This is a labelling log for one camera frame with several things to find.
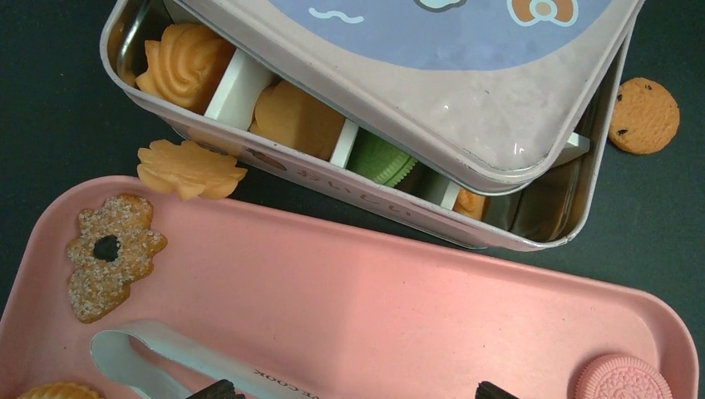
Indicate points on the round orange cracker cookie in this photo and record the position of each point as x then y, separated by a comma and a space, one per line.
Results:
61, 390

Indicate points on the clear plastic tin lid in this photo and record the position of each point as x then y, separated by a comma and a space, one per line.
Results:
484, 92

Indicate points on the pink round cookie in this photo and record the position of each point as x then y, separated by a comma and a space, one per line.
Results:
618, 376

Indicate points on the swirl butter cookie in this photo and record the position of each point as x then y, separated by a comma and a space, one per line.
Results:
186, 65

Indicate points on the brown flower jam cookie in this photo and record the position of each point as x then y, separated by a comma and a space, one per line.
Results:
114, 248

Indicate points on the orange flower cookie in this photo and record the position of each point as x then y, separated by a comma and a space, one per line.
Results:
189, 170

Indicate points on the metal serving tongs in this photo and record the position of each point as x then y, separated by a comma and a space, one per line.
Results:
114, 354

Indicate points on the pink cookie tray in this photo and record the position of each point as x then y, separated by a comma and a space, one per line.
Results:
325, 310

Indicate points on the white divided cookie tin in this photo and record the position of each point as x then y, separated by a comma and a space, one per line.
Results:
545, 214

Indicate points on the green round cookie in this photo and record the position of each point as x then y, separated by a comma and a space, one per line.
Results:
379, 161

